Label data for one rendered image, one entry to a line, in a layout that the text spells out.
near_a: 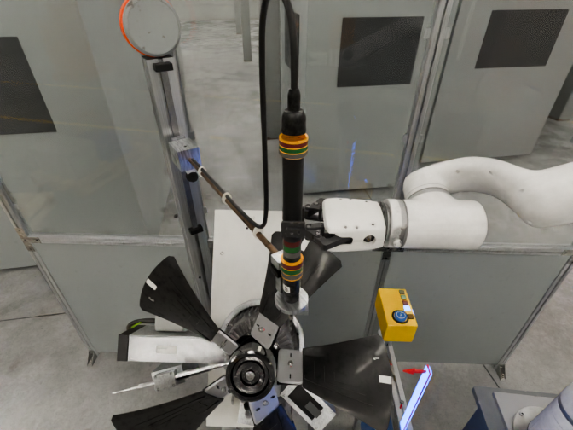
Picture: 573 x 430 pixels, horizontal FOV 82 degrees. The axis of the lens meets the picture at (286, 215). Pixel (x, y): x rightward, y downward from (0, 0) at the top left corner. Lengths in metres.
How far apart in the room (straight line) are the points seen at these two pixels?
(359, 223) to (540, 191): 0.26
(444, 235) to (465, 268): 1.23
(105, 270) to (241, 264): 0.98
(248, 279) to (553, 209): 0.82
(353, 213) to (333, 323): 1.45
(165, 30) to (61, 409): 2.10
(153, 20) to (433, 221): 0.88
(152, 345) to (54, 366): 1.66
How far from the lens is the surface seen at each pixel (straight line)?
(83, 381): 2.56
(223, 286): 1.13
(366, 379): 0.95
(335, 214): 0.56
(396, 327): 1.20
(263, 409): 0.97
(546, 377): 2.77
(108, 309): 2.18
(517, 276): 1.98
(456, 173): 0.65
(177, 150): 1.08
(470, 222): 0.61
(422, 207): 0.58
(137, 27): 1.09
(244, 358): 0.87
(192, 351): 1.07
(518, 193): 0.62
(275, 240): 0.93
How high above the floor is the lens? 1.99
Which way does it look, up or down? 36 degrees down
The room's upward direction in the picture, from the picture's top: straight up
